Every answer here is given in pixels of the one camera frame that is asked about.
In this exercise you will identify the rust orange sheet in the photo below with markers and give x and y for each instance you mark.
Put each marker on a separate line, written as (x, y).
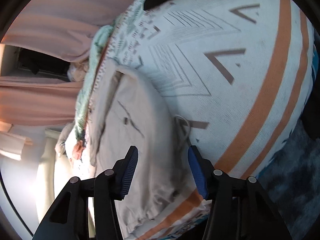
(78, 150)

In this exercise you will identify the dark grey cloth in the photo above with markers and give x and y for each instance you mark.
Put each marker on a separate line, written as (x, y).
(287, 170)

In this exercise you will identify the patterned white blanket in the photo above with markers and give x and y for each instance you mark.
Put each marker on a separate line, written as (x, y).
(225, 92)

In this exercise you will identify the pink curtain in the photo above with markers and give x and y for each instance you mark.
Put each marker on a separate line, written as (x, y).
(37, 100)
(62, 17)

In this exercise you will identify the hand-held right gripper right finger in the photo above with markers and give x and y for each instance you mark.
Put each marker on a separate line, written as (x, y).
(197, 172)

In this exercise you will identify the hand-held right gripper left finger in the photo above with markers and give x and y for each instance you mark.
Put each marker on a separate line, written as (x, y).
(128, 170)

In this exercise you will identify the cream padded headboard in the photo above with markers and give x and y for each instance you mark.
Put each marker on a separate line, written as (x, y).
(47, 180)

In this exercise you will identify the beige jacket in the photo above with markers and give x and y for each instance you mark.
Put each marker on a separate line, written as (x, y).
(150, 135)

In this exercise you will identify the crumpled pale bedding pile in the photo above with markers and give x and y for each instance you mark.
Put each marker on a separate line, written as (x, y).
(77, 72)

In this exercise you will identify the mint green quilt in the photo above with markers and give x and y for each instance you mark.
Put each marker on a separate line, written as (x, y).
(83, 100)

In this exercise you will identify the hanging white garment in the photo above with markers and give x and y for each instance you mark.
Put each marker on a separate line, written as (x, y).
(15, 142)

